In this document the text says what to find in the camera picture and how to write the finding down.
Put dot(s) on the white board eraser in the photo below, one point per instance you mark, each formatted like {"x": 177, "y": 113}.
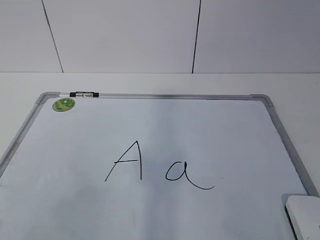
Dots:
{"x": 304, "y": 215}

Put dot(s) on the round green magnet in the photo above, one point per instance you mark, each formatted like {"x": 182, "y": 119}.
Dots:
{"x": 63, "y": 104}

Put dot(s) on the white board with grey frame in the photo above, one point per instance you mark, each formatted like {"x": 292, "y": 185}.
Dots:
{"x": 151, "y": 167}

